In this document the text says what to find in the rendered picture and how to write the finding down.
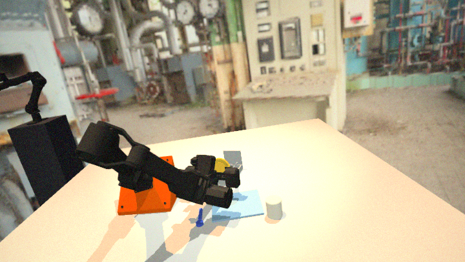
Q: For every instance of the yellow plate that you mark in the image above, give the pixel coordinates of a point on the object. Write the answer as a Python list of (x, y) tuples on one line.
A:
[(220, 165)]

